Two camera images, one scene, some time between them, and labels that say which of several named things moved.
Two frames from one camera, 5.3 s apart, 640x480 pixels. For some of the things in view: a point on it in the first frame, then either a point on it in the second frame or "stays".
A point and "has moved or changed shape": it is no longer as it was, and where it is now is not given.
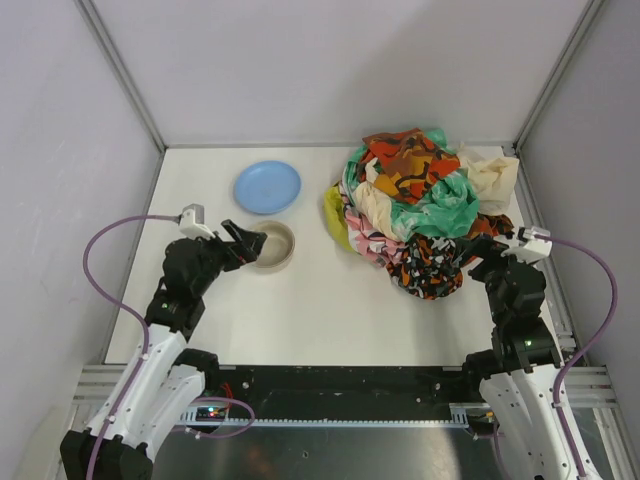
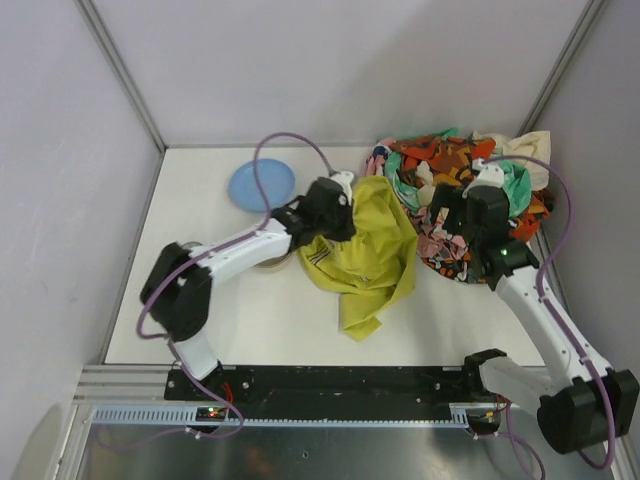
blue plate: (267, 187) stays
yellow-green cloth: (335, 215) has moved or changed shape
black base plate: (335, 387) stays
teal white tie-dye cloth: (448, 207) to (516, 183)
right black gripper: (493, 252) to (451, 209)
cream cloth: (492, 178) to (531, 144)
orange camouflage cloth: (406, 163) to (449, 161)
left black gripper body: (230, 250) to (338, 226)
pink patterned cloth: (378, 249) to (433, 237)
